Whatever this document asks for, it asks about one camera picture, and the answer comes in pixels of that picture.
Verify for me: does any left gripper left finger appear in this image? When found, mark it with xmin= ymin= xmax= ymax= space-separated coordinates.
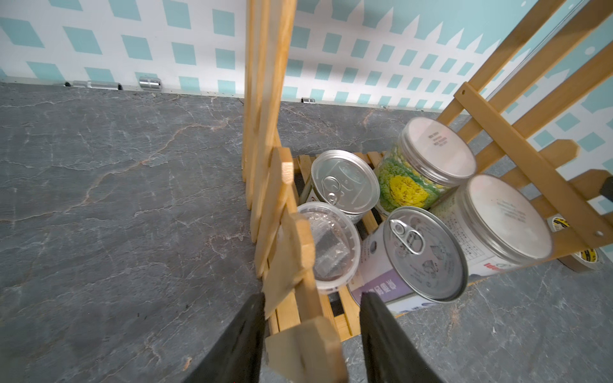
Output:
xmin=185 ymin=293 xmax=266 ymax=382

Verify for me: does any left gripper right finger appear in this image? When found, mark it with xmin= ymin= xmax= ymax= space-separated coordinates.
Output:
xmin=359 ymin=292 xmax=442 ymax=382

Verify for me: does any purple label pull-tab can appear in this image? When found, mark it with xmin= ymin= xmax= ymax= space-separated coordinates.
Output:
xmin=349 ymin=207 xmax=469 ymax=316

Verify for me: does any small clear-lid cup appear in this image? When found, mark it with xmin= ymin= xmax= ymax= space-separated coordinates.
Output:
xmin=298 ymin=202 xmax=362 ymax=295

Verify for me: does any white-lid white can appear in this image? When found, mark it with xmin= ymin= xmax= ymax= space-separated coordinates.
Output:
xmin=429 ymin=174 xmax=553 ymax=277

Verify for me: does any wooden two-tier shelf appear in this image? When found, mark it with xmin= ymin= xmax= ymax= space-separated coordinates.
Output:
xmin=242 ymin=1 xmax=612 ymax=382

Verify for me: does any silver pull-tab can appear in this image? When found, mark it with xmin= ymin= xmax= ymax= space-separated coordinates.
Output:
xmin=299 ymin=150 xmax=380 ymax=224

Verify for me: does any green yellow white-lid can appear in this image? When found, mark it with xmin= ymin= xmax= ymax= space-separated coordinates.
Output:
xmin=375 ymin=116 xmax=477 ymax=216

